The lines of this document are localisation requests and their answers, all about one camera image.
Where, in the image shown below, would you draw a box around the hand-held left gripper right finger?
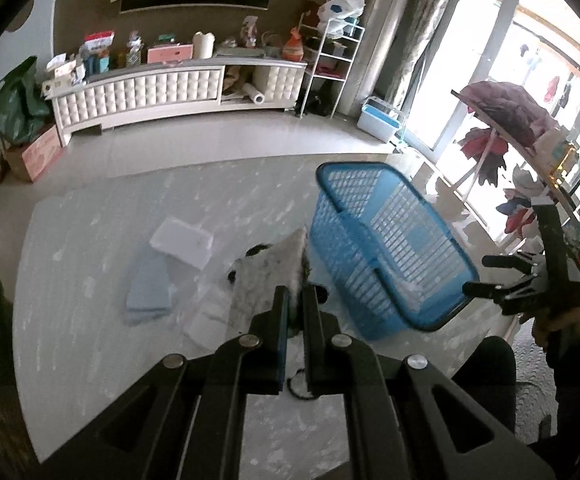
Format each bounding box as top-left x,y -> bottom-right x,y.
302,285 -> 556,480

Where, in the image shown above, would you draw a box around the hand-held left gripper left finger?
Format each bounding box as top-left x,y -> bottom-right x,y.
45,286 -> 291,480

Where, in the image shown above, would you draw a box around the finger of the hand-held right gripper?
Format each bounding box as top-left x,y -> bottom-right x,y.
482,252 -> 538,273
462,275 -> 536,307

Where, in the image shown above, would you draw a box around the blue plastic basket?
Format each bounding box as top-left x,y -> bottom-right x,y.
315,161 -> 480,341

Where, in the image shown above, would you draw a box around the person's right hand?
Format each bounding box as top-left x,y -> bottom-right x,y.
532,305 -> 580,356

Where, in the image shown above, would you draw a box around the clear plastic bag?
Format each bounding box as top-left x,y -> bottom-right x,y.
182,280 -> 241,348

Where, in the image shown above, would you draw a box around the person's leg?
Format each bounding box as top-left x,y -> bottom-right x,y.
450,335 -> 580,480

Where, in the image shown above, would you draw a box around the grey patterned mat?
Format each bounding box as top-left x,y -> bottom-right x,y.
510,330 -> 558,441

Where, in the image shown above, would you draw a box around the red garment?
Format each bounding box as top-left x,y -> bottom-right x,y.
457,127 -> 511,186

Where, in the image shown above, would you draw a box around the clothes drying rack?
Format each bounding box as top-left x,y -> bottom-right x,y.
450,80 -> 580,256

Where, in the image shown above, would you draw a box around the pink quilted garment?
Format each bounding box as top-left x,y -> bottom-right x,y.
457,80 -> 561,146

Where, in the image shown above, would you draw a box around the blue flat packet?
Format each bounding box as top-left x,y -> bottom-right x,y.
125,252 -> 175,328

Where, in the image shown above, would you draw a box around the white flat packet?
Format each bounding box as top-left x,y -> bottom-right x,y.
149,217 -> 214,271

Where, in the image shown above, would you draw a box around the blue white storage box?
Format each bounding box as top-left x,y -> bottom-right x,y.
357,96 -> 403,144

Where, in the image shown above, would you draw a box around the white paper roll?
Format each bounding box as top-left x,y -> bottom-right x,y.
242,82 -> 266,106

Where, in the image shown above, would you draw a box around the grey curtain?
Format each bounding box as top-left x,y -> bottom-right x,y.
385,0 -> 463,111

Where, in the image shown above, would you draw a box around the standing air conditioner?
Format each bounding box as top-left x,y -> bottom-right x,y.
357,0 -> 423,111

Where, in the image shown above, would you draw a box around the white tufted TV cabinet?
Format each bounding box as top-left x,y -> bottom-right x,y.
42,55 -> 308,147

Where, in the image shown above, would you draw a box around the cream cylinder roll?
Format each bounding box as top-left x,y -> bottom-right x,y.
192,31 -> 216,60

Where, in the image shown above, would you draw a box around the white plastic bag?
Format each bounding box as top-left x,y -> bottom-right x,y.
317,0 -> 367,38

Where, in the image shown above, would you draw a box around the pink box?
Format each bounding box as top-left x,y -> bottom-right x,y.
146,42 -> 194,65

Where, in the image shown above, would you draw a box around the cardboard box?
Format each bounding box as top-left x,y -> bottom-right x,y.
5,125 -> 65,183

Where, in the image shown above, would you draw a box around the black television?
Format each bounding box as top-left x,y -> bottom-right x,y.
119,0 -> 281,15

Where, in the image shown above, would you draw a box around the red label packets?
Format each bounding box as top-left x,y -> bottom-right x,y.
84,32 -> 116,73

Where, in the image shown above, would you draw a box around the green plastic bag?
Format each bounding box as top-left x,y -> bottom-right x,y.
0,56 -> 53,146

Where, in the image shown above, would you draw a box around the black hair tie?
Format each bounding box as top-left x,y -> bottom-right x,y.
287,369 -> 321,402

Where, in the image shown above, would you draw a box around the white wire shelf rack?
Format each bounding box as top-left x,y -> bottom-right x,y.
297,22 -> 366,118

